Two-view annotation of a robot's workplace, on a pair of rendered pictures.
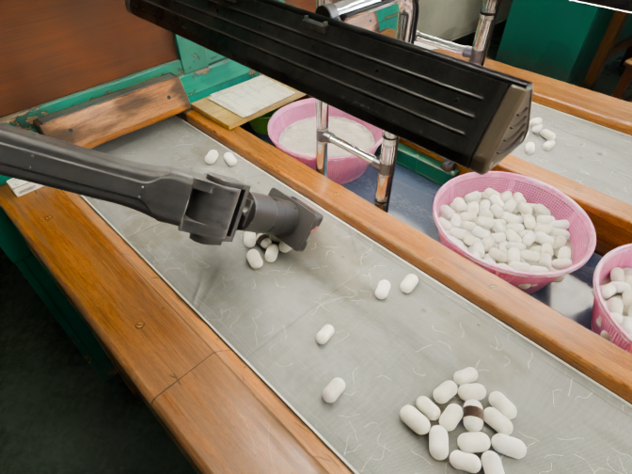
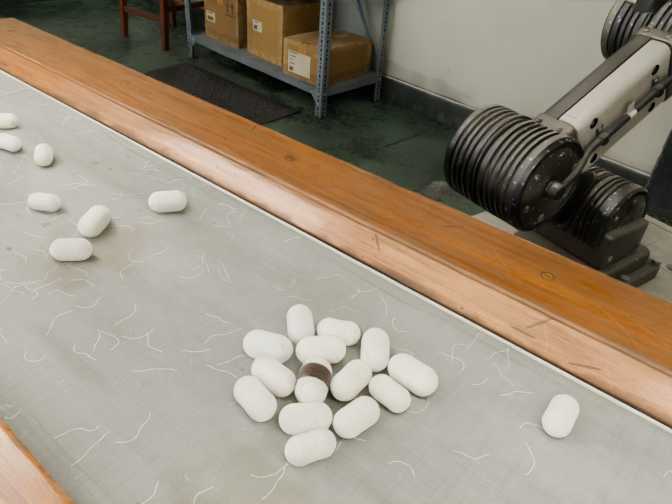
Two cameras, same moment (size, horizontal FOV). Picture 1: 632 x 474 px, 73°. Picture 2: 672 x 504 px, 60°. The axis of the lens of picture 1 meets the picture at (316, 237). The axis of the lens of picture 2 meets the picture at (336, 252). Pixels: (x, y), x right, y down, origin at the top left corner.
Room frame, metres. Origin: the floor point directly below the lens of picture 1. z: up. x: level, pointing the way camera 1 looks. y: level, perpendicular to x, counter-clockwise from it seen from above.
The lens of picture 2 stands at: (0.49, -0.22, 1.05)
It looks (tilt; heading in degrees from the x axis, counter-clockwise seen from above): 35 degrees down; 172
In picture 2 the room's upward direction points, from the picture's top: 5 degrees clockwise
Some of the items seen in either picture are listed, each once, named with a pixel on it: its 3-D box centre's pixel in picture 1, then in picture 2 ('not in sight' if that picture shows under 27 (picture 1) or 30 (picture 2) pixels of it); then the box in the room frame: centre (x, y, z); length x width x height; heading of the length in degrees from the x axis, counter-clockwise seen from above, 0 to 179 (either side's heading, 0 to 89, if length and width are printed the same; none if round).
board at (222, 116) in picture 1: (263, 92); not in sight; (1.01, 0.13, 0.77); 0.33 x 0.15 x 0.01; 135
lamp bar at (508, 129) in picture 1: (274, 32); not in sight; (0.54, 0.05, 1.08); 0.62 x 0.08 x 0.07; 45
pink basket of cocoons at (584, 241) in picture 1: (503, 235); not in sight; (0.55, -0.34, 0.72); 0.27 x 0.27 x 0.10
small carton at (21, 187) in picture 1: (28, 181); not in sight; (0.64, 0.54, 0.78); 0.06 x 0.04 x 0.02; 135
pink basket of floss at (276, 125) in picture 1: (326, 143); not in sight; (0.86, -0.02, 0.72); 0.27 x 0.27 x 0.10
